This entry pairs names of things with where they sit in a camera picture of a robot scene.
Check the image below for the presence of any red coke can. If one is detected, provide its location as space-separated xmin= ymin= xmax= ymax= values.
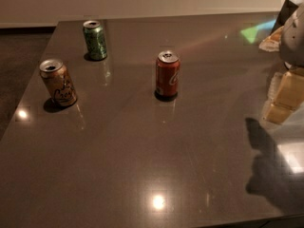
xmin=155 ymin=50 xmax=181 ymax=102

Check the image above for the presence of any orange La Croix can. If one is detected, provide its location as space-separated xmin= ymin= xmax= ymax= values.
xmin=39 ymin=58 xmax=77 ymax=107

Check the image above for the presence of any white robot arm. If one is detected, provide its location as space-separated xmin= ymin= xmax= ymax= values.
xmin=259 ymin=0 xmax=304 ymax=124

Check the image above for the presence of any green soda can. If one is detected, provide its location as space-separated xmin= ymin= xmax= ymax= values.
xmin=83 ymin=20 xmax=107 ymax=61

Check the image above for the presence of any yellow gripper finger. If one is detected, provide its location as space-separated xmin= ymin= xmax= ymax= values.
xmin=268 ymin=67 xmax=304 ymax=110
xmin=262 ymin=101 xmax=293 ymax=124

